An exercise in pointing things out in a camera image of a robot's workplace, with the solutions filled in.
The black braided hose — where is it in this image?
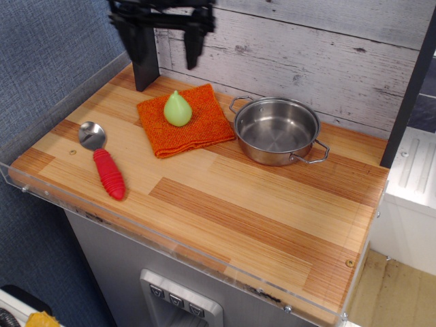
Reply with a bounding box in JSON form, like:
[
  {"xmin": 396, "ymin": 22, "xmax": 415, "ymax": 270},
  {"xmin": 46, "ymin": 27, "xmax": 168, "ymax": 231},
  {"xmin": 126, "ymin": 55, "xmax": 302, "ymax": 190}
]
[{"xmin": 0, "ymin": 308, "xmax": 23, "ymax": 327}]

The silver dispenser button panel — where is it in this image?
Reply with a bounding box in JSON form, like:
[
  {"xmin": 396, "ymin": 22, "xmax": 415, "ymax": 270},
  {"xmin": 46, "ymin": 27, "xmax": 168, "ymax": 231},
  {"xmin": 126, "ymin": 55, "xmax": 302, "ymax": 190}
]
[{"xmin": 140, "ymin": 269, "xmax": 224, "ymax": 326}]

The red handled metal spoon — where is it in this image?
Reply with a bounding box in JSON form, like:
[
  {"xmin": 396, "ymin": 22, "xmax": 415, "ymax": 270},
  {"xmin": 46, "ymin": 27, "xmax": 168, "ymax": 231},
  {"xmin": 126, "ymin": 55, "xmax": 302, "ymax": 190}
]
[{"xmin": 78, "ymin": 121, "xmax": 126, "ymax": 201}]

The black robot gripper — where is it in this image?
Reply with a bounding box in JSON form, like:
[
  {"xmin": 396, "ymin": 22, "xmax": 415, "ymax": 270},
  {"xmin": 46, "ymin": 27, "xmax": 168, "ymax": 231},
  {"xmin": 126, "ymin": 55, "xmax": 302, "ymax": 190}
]
[{"xmin": 109, "ymin": 1, "xmax": 215, "ymax": 70}]

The black right corner post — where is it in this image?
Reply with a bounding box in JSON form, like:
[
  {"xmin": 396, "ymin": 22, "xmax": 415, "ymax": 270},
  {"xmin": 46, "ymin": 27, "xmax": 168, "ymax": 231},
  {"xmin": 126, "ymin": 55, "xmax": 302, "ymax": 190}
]
[{"xmin": 379, "ymin": 10, "xmax": 435, "ymax": 168}]

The grey toy cabinet front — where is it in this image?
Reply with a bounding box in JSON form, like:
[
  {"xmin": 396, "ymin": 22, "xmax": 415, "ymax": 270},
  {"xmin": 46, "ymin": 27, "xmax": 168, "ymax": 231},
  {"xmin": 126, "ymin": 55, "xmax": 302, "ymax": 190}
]
[{"xmin": 66, "ymin": 212, "xmax": 311, "ymax": 326}]

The stainless steel pot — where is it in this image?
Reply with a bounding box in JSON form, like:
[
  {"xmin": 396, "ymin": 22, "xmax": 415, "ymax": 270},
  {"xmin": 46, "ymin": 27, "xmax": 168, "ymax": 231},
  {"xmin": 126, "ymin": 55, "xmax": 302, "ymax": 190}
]
[{"xmin": 229, "ymin": 95, "xmax": 330, "ymax": 166}]

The white toy appliance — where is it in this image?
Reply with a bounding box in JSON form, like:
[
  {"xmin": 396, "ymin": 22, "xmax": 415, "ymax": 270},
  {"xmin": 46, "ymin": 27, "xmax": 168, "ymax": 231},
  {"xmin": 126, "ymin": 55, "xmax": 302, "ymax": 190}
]
[{"xmin": 369, "ymin": 127, "xmax": 435, "ymax": 275}]

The orange folded cloth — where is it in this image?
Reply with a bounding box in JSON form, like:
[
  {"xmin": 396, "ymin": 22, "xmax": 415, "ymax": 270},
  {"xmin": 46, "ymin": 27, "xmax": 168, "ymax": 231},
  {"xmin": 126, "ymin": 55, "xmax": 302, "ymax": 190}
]
[{"xmin": 137, "ymin": 84, "xmax": 235, "ymax": 159}]

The green toy pear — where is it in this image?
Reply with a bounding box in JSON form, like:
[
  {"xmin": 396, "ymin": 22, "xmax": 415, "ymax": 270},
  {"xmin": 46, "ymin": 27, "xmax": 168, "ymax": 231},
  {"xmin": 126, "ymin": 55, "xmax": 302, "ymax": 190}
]
[{"xmin": 163, "ymin": 91, "xmax": 192, "ymax": 127}]

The clear acrylic table guard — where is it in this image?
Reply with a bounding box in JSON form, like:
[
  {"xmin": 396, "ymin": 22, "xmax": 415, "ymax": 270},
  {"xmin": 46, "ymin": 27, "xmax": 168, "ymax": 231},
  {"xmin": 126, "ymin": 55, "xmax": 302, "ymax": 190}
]
[{"xmin": 1, "ymin": 66, "xmax": 388, "ymax": 326}]

